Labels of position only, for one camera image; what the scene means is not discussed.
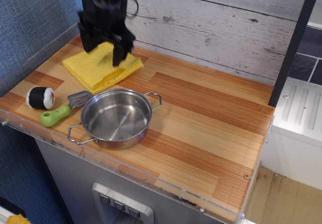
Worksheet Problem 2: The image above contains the yellow black object corner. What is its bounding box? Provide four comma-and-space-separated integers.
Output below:
1, 197, 31, 224

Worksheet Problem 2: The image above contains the stainless steel pot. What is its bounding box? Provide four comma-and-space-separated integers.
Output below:
67, 89, 163, 150

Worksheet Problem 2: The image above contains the white toy sink unit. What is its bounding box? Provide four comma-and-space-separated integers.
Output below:
261, 78, 321, 189

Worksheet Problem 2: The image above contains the plush sushi roll toy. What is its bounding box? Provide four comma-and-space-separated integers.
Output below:
26, 87, 55, 110

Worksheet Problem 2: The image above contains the green handled toy spatula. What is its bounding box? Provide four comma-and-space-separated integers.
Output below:
40, 91, 94, 127

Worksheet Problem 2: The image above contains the yellow cloth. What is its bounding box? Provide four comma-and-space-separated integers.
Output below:
63, 42, 143, 94

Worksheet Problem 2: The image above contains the clear acrylic table guard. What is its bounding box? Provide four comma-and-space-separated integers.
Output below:
1, 104, 274, 223

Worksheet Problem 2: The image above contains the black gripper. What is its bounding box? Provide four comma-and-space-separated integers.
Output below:
78, 0, 135, 66

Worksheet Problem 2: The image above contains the dark right shelf post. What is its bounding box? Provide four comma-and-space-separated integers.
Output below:
268, 0, 316, 107

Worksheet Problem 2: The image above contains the silver dispenser button panel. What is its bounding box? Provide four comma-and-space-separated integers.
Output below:
92, 182, 154, 223

